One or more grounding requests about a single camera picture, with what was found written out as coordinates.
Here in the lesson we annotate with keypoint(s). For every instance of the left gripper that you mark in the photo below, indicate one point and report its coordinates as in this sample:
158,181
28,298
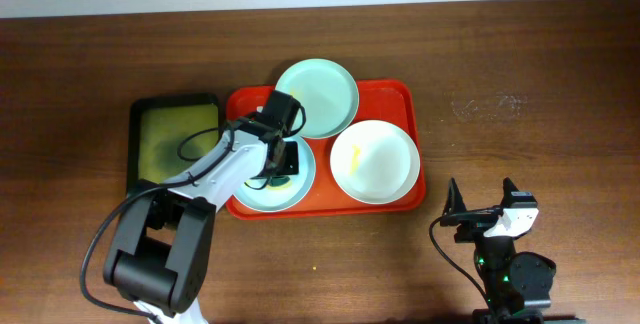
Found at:
289,159

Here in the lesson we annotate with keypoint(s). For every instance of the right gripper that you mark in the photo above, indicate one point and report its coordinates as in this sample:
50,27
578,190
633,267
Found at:
473,222

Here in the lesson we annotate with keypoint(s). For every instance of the green and yellow sponge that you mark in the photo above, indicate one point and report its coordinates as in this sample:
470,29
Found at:
279,182

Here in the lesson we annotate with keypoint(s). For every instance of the light blue plate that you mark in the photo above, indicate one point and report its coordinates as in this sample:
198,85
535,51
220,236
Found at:
254,194

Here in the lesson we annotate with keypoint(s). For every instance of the pale green plate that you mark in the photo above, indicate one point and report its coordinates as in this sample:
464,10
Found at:
327,92

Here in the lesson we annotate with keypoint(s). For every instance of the white plate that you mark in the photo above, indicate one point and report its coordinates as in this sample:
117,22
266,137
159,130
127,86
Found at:
375,162

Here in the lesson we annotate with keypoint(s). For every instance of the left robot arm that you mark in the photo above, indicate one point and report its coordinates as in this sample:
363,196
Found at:
159,254

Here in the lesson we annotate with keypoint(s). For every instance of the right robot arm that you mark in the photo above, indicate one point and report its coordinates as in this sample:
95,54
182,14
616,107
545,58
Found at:
514,285

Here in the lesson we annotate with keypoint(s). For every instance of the black tray with green liner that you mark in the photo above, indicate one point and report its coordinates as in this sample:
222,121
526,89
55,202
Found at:
168,133

